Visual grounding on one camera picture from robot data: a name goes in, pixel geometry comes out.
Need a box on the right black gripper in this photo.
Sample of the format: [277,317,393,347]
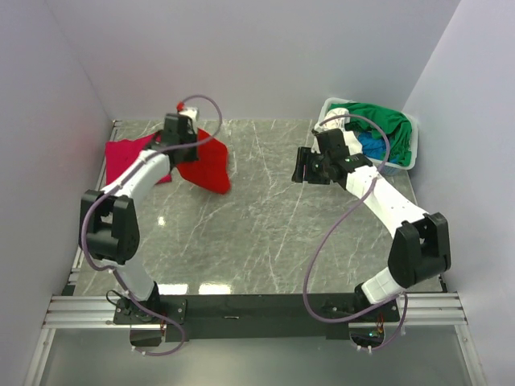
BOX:
[291,147,331,186]

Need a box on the red t-shirt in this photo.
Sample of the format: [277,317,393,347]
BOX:
[176,139,231,195]

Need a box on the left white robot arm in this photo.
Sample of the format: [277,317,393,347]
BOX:
[79,108,199,323]

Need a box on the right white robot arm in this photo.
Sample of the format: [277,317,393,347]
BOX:
[292,129,451,321]

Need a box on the white t-shirt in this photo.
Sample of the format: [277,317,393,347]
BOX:
[322,108,362,155]

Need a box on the folded magenta t-shirt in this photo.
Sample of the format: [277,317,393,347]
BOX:
[105,134,154,184]

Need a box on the blue t-shirt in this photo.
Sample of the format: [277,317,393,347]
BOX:
[357,132,386,162]

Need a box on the white plastic laundry basket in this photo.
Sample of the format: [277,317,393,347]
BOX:
[318,97,419,175]

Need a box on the green t-shirt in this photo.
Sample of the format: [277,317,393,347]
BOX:
[328,102,413,166]

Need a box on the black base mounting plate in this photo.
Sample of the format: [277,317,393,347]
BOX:
[113,294,400,340]

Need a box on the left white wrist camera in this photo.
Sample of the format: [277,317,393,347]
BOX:
[176,102,200,121]

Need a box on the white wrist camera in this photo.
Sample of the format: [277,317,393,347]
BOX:
[176,102,200,121]
[311,121,339,134]

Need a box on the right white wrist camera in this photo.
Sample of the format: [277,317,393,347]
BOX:
[311,121,339,134]

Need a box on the aluminium frame rail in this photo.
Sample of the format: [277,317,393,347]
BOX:
[43,293,468,329]

